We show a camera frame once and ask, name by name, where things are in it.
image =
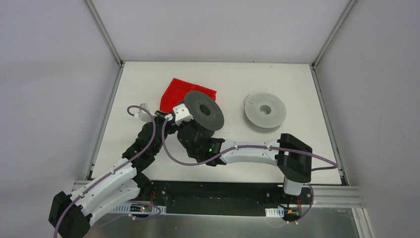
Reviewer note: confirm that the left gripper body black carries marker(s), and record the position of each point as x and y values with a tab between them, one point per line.
152	119

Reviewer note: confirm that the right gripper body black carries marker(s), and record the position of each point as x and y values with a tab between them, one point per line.
191	128

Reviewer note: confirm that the black cable spool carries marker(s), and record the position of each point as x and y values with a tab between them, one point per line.
207	115

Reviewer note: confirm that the red two-compartment bin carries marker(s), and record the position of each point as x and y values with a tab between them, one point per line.
176	91

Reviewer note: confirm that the white translucent cable spool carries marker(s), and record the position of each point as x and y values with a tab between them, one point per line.
264	113

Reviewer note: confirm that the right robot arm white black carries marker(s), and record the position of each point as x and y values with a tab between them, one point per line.
288	153

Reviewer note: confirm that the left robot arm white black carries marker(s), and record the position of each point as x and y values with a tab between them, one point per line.
72	215

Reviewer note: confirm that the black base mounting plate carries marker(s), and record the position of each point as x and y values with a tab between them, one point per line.
220	198

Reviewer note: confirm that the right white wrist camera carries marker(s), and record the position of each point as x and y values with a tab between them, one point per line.
182	114

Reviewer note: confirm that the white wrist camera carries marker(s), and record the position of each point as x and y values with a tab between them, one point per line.
141	113
182	114

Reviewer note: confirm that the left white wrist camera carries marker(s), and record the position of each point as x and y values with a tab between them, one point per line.
141	113

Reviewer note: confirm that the left aluminium frame post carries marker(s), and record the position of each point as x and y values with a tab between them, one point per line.
91	8

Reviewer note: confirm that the aluminium frame post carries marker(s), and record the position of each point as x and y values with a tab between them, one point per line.
334	32
91	8

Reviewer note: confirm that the right aluminium frame post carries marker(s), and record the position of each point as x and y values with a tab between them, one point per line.
334	32

